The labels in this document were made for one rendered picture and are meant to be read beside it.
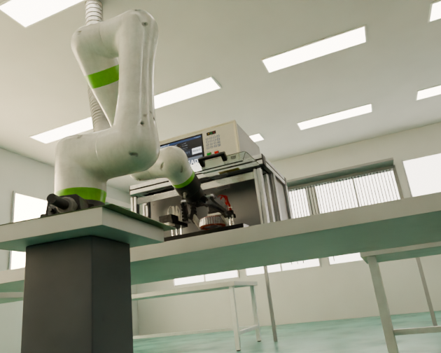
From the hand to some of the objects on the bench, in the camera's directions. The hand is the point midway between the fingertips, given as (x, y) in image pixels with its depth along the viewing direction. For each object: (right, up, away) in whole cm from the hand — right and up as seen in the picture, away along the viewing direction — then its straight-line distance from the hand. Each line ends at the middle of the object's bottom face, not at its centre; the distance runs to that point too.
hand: (212, 222), depth 155 cm
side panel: (+35, -14, +26) cm, 46 cm away
